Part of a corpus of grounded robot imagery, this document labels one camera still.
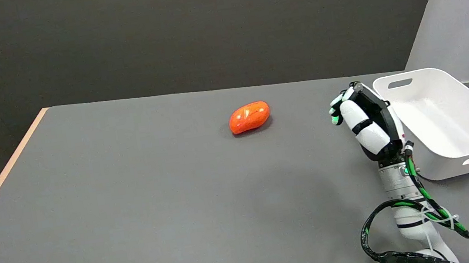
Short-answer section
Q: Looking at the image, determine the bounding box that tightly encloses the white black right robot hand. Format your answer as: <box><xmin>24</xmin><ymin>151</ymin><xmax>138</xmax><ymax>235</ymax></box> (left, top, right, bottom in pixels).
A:
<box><xmin>326</xmin><ymin>76</ymin><xmax>410</xmax><ymax>168</ymax></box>

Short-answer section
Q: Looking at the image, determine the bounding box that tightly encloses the orange red mango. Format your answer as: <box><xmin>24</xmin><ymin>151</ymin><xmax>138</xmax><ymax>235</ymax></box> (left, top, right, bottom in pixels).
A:
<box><xmin>226</xmin><ymin>100</ymin><xmax>273</xmax><ymax>136</ymax></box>

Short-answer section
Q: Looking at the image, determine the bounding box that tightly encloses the white plastic bin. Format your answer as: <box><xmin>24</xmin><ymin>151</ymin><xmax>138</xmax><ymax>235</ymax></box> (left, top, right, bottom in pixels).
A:
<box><xmin>371</xmin><ymin>62</ymin><xmax>469</xmax><ymax>188</ymax></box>

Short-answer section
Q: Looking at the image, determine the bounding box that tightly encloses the green black braided cable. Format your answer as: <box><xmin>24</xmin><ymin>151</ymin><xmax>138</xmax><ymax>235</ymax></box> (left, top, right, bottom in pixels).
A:
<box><xmin>348</xmin><ymin>135</ymin><xmax>469</xmax><ymax>263</ymax></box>

